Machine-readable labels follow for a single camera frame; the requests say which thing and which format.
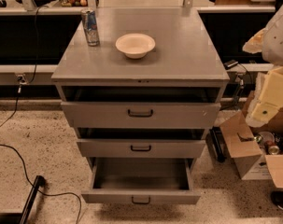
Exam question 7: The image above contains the grey bottom drawer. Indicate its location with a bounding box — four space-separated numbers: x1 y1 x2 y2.
82 158 200 205

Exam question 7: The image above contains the grey drawer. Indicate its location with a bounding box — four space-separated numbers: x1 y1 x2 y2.
82 158 200 205
62 102 219 129
77 139 205 158

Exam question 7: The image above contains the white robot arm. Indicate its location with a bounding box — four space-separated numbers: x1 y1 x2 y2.
243 5 283 128

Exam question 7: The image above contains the grey metal drawer cabinet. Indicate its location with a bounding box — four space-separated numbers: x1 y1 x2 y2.
50 7 231 173

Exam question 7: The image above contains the grey top drawer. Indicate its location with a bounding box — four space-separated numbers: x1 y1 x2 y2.
62 102 219 129

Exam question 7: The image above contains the grey middle drawer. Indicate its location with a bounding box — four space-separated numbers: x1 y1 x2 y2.
77 139 205 158

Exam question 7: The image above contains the black bar beside cabinet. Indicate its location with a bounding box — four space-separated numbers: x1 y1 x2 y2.
209 127 226 162

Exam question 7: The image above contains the small black device on ledge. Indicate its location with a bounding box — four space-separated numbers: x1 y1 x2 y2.
223 60 238 70

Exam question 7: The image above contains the blue silver drink can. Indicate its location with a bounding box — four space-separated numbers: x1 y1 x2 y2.
81 8 100 47

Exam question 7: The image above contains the brown cardboard box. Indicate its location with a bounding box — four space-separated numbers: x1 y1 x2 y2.
219 91 283 189

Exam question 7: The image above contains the red can in box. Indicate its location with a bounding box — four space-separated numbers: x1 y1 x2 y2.
264 141 280 155

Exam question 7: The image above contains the black metal floor stand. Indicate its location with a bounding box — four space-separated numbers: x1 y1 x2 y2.
0 175 46 224

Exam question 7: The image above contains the black hanging cable left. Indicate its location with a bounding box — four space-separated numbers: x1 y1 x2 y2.
0 5 50 139

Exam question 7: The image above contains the black floor cable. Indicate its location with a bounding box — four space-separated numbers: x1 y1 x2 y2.
0 142 83 224

